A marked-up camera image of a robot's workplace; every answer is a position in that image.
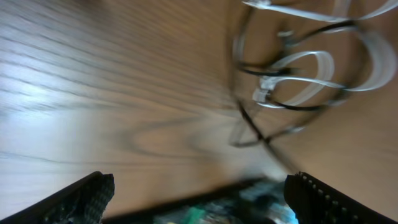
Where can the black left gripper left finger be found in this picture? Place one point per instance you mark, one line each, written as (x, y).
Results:
(81, 202)

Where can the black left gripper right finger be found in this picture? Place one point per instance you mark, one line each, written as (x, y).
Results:
(315, 202)

